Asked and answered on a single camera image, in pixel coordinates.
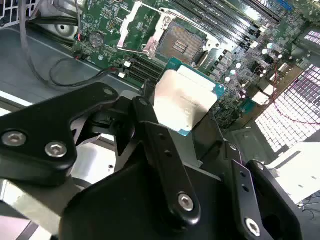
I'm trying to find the metal socket cover frame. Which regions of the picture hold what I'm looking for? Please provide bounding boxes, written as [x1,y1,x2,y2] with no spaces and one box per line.
[116,1,173,57]

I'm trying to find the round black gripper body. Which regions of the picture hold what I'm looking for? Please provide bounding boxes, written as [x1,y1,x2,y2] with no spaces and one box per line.
[58,161,248,240]

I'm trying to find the silver topped CPU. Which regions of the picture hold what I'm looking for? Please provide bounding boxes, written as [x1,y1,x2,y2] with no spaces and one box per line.
[152,56,228,137]

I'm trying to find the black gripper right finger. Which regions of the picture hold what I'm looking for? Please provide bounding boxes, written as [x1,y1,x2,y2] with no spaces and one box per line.
[191,111,302,240]

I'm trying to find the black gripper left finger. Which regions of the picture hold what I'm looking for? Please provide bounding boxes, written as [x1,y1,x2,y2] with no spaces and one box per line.
[0,81,202,227]

